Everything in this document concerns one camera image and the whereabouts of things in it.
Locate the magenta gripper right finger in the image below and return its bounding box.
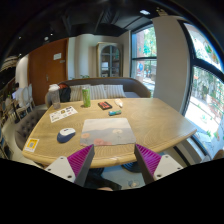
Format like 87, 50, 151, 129
133, 143, 184, 185

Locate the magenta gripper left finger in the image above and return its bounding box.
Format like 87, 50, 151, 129
44, 144, 96, 188

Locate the blue white computer mouse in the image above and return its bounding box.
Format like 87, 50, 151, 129
57, 128, 76, 143

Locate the pastel landscape mouse pad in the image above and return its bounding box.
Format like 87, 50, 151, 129
80, 118, 136, 146

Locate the white printed paper sheet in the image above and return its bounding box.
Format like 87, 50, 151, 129
50, 106, 77, 123

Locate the yellow white sticker card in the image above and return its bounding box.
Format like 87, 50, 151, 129
24, 138, 39, 152

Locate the teal small eraser block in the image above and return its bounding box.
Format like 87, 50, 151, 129
108, 110, 122, 116

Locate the black red small box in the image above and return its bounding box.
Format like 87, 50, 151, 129
98, 101, 112, 110

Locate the green drink can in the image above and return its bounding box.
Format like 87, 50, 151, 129
82, 88, 91, 107

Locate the grey tufted chair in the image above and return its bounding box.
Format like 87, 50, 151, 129
15, 110, 45, 150

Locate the cream wrapped small object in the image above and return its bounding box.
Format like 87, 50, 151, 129
115, 99, 123, 108

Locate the striped white cushion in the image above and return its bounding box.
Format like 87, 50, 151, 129
70, 84, 126, 101

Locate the brown curved sofa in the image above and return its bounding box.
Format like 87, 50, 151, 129
44, 77, 152, 108

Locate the person in white shirt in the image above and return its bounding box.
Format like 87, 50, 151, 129
12, 83, 22, 100

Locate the orange wooden door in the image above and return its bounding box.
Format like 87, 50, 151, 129
28, 38, 68, 105

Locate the arched glass display cabinet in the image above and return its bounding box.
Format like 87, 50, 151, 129
97, 42, 122, 78

